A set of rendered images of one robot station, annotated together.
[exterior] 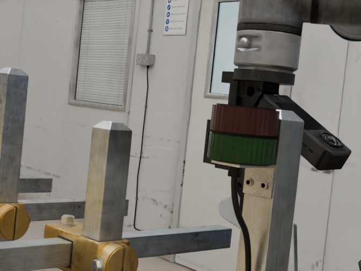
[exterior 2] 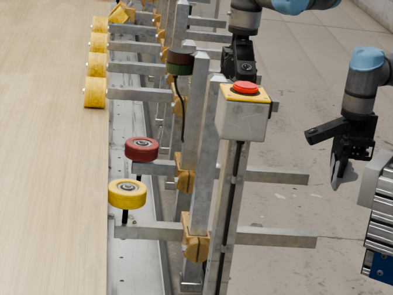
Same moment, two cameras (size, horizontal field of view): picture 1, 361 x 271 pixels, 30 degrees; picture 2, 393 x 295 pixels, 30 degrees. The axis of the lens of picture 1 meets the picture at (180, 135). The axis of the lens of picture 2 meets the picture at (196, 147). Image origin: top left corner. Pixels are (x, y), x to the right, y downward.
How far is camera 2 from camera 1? 1.27 m
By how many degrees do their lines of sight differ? 39
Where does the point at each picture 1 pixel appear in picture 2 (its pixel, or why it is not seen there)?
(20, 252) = (145, 93)
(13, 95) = (180, 14)
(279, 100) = (240, 43)
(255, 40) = (231, 13)
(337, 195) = not seen: outside the picture
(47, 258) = (159, 98)
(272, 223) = (190, 98)
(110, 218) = (183, 85)
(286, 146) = (198, 68)
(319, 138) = (240, 65)
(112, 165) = not seen: hidden behind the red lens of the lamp
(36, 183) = not seen: hidden behind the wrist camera
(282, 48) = (241, 19)
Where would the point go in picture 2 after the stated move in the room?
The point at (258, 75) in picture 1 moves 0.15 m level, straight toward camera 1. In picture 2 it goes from (231, 30) to (186, 35)
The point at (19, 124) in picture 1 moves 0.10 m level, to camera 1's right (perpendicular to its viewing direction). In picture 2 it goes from (183, 29) to (211, 37)
